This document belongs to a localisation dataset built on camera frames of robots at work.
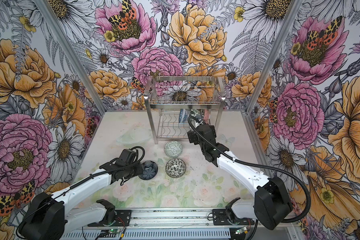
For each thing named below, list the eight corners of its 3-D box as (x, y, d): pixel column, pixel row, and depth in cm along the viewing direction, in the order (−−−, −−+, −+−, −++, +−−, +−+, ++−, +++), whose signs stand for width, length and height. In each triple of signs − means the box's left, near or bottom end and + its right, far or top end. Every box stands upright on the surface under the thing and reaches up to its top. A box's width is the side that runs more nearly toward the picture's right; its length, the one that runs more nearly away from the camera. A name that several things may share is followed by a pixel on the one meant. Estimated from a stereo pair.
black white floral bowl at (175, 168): (165, 177, 89) (164, 174, 85) (166, 161, 96) (166, 158, 92) (186, 177, 89) (186, 174, 85) (186, 161, 96) (186, 158, 92)
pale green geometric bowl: (162, 153, 99) (162, 150, 96) (170, 142, 105) (169, 138, 102) (177, 160, 96) (177, 156, 93) (184, 148, 102) (184, 144, 98)
